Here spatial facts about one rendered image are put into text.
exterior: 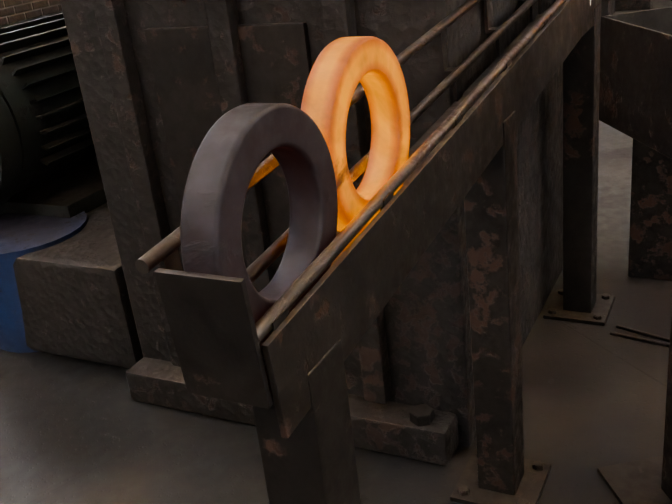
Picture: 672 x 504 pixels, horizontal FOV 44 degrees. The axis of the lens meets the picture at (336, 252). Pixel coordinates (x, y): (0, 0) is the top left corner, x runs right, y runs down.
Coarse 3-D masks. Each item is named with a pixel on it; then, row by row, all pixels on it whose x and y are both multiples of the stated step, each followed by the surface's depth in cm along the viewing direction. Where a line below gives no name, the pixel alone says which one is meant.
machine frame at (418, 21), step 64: (64, 0) 143; (128, 0) 137; (192, 0) 132; (256, 0) 127; (320, 0) 119; (384, 0) 118; (448, 0) 115; (512, 0) 143; (128, 64) 140; (192, 64) 135; (256, 64) 130; (448, 64) 117; (128, 128) 144; (192, 128) 141; (128, 192) 155; (256, 192) 138; (128, 256) 162; (256, 256) 143; (448, 256) 130; (384, 320) 140; (448, 320) 135; (128, 384) 168; (384, 384) 143; (448, 384) 140; (384, 448) 144; (448, 448) 139
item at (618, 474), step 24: (624, 24) 101; (648, 24) 108; (600, 48) 108; (624, 48) 102; (648, 48) 96; (600, 72) 110; (624, 72) 103; (648, 72) 97; (600, 96) 111; (624, 96) 104; (648, 96) 98; (600, 120) 112; (624, 120) 105; (648, 120) 99; (648, 144) 100; (624, 480) 131; (648, 480) 130
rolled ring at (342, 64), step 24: (336, 48) 74; (360, 48) 75; (384, 48) 79; (312, 72) 73; (336, 72) 72; (360, 72) 75; (384, 72) 80; (312, 96) 72; (336, 96) 71; (384, 96) 83; (336, 120) 72; (384, 120) 85; (408, 120) 86; (336, 144) 72; (384, 144) 85; (408, 144) 87; (336, 168) 72; (384, 168) 84; (360, 192) 83
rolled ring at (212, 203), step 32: (224, 128) 59; (256, 128) 60; (288, 128) 64; (224, 160) 57; (256, 160) 60; (288, 160) 68; (320, 160) 69; (192, 192) 58; (224, 192) 57; (288, 192) 71; (320, 192) 70; (192, 224) 57; (224, 224) 57; (320, 224) 70; (192, 256) 58; (224, 256) 58; (288, 256) 71; (256, 320) 62
